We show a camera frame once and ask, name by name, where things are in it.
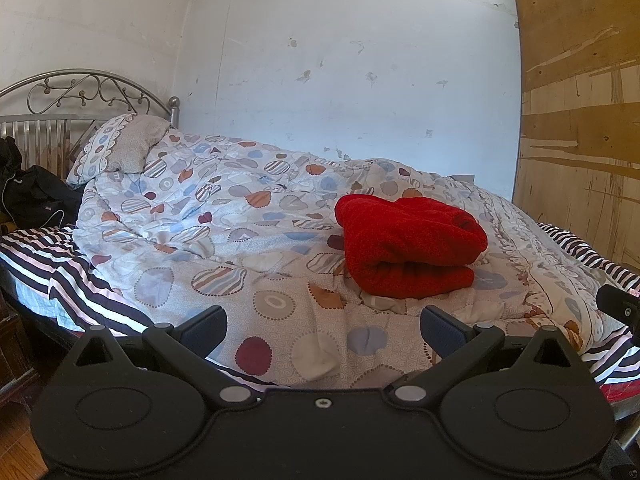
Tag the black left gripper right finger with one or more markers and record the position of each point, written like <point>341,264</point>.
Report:
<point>508,405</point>

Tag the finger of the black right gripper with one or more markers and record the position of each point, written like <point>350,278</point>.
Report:
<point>622,306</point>

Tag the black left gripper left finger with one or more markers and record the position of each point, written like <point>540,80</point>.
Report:
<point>135,406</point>

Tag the red knit sweater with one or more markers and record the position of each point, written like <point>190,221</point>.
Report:
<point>413,247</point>

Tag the wooden plywood board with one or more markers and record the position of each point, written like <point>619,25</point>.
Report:
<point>578,160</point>

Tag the striped bed sheet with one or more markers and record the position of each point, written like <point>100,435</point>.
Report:
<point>46,273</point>

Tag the heart patterned white duvet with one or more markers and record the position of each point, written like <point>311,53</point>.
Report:
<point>212,220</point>

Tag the black bag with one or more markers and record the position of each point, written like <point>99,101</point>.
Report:
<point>35,198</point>

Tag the pillow with patterned case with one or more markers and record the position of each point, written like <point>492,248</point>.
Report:
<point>120,144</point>

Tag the metal bed headboard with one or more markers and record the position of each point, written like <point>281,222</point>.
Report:
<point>52,114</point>

